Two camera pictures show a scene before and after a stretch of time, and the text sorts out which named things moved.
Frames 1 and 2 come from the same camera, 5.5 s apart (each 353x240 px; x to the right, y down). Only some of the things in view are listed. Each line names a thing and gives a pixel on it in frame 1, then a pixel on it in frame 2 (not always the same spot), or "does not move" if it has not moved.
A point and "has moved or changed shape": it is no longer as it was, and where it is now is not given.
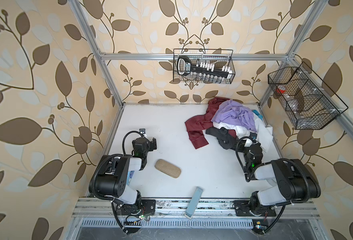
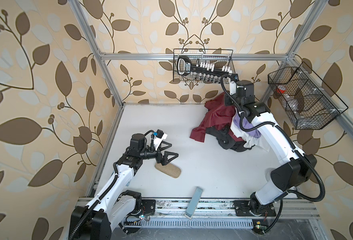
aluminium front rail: (208, 208) does not move
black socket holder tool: (184, 67) does not move
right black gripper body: (245, 153) -> (228, 101)
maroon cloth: (195, 126) has moved or changed shape
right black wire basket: (309, 100) does not move
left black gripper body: (149, 147) -> (148, 153)
